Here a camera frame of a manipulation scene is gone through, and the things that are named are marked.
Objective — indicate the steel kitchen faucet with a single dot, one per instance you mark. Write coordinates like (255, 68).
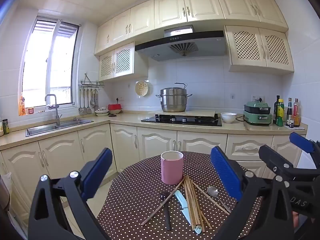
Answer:
(58, 115)

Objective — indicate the metal wall utensil rack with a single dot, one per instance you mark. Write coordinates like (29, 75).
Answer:
(91, 83)

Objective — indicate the grey range hood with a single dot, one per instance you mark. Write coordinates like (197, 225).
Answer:
(190, 47)

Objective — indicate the white dishes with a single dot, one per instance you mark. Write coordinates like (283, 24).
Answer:
(101, 112)

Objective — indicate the metal spoon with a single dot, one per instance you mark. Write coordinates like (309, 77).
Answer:
(212, 191)

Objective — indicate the green electric cooker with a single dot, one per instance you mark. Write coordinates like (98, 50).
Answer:
(257, 117)

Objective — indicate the cream perforated strainer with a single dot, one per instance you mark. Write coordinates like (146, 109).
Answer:
(142, 88)

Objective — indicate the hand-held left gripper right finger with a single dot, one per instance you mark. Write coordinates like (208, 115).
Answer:
(225, 172)

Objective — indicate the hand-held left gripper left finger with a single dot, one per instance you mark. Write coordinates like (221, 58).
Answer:
(97, 173)

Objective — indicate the beige kitchen countertop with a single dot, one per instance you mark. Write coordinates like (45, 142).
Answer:
(125, 120)

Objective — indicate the steel double sink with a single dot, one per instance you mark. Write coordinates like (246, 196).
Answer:
(42, 130)

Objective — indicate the dark sauce bottle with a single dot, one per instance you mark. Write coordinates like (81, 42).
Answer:
(289, 110)

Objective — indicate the bunch of wooden chopsticks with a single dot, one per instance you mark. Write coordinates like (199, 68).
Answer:
(191, 205)

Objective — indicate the small lattice door cabinet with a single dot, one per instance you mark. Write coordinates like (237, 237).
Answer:
(122, 61)

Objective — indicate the red sauce bottle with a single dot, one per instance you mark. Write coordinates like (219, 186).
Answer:
(296, 115)

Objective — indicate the brown polka dot tablecloth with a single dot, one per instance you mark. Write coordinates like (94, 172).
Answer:
(140, 192)

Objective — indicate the white bowl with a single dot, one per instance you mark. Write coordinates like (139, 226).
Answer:
(228, 117)

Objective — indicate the hanging metal kitchen utensil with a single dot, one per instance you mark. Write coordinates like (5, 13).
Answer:
(89, 109)
(81, 109)
(84, 109)
(93, 101)

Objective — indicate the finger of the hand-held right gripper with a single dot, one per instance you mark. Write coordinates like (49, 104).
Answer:
(301, 141)
(272, 158)

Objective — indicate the green bottle yellow cap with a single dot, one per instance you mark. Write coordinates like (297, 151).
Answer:
(281, 112)

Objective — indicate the orange bottle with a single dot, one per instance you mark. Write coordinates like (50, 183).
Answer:
(22, 106)

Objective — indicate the beige board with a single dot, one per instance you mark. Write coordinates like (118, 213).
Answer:
(200, 112)

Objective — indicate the black gas stove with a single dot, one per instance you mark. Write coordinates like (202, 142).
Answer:
(175, 120)

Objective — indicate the large lattice door cabinet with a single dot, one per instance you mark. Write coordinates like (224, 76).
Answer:
(250, 47)

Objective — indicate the kitchen window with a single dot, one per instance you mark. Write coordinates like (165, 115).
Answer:
(37, 67)

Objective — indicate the cream upper wall cabinets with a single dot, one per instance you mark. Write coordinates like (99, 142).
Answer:
(200, 5)

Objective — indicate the pink utensil holder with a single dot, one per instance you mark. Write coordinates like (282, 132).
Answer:
(172, 170)

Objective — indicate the steel steamer pot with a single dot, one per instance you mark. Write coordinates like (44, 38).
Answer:
(173, 102)

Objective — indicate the red container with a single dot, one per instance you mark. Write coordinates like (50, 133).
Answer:
(115, 108)

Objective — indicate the white plastic bag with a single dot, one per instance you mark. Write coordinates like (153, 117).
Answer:
(6, 185)

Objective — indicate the dark oil bottle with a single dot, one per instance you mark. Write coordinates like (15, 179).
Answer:
(275, 107)

